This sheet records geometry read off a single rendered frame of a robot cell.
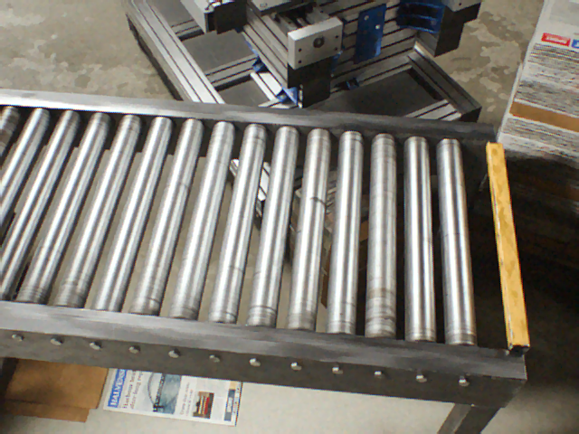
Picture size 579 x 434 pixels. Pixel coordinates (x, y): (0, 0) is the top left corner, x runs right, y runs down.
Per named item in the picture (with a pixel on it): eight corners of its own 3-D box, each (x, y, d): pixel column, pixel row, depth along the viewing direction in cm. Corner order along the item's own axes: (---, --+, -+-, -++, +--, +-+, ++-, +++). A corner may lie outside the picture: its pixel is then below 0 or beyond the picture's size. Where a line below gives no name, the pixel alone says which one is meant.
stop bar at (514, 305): (501, 148, 122) (504, 141, 121) (528, 353, 97) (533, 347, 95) (485, 147, 123) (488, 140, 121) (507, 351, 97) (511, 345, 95)
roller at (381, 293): (383, 149, 130) (401, 138, 127) (378, 359, 103) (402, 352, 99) (366, 136, 128) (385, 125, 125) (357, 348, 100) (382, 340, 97)
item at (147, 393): (249, 332, 187) (249, 330, 186) (234, 426, 170) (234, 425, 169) (128, 320, 189) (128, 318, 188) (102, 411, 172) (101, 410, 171)
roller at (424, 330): (418, 151, 130) (433, 137, 126) (423, 363, 102) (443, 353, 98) (398, 142, 128) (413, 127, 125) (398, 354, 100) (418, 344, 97)
